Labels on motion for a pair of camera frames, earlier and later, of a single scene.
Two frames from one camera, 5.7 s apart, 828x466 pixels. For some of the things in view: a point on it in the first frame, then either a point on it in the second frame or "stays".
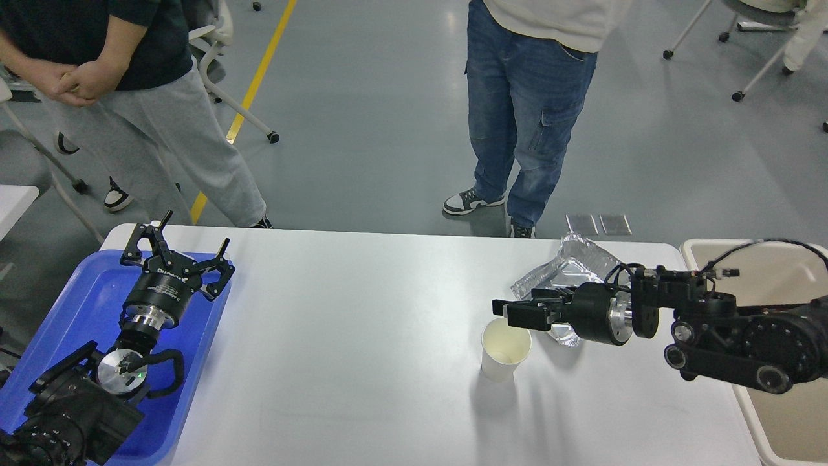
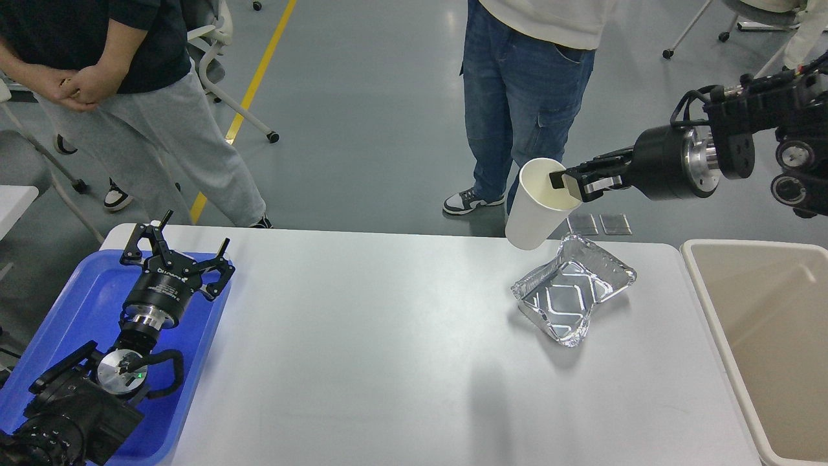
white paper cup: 503,347 to 537,209
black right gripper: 596,310 to 669,162
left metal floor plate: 581,224 stays
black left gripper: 163,293 stays
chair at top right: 752,16 stays
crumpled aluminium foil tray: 579,261 stays
